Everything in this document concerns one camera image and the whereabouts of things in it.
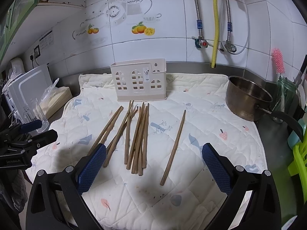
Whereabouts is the crossing wooden chopstick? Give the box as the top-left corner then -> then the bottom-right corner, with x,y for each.
102,108 -> 139,168

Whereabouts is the lone wooden chopstick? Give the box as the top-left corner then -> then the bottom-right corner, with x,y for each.
160,110 -> 186,186

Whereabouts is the short wooden chopstick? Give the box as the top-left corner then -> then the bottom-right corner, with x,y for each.
124,101 -> 134,165

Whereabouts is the bagged disposable chopsticks pack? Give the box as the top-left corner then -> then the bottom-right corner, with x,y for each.
39,78 -> 72,119

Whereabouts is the green plastic rack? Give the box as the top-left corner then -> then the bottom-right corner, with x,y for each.
288,132 -> 307,203

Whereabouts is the white quilted patterned mat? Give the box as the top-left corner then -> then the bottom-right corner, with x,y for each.
26,73 -> 267,229

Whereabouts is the green glass jar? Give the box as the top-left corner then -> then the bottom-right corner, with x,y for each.
271,75 -> 297,113

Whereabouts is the steel saucepan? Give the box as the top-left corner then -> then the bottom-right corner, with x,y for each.
226,76 -> 304,141

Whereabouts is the beige plastic utensil holder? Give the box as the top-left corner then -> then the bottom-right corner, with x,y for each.
110,59 -> 167,102

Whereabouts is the pink bottle brush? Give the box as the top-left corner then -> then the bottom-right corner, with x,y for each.
272,48 -> 285,75

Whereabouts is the chrome angle valve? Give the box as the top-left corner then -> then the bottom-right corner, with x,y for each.
220,40 -> 237,55

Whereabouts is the white thin water tube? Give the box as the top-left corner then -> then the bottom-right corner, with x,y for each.
220,0 -> 250,56

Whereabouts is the wall power socket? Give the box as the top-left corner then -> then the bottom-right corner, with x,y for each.
34,45 -> 41,59

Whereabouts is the red handled angle valve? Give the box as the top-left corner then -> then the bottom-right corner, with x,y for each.
192,36 -> 212,49

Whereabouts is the right braided steel hose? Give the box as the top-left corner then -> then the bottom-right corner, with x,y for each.
220,0 -> 234,43

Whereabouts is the braided steel hose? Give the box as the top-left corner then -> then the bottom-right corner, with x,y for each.
220,0 -> 234,43
190,0 -> 202,39

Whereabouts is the yellow corrugated gas hose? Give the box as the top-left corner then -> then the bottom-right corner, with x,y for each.
210,0 -> 220,69

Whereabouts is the left braided steel hose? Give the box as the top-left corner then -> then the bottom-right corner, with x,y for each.
190,0 -> 202,39

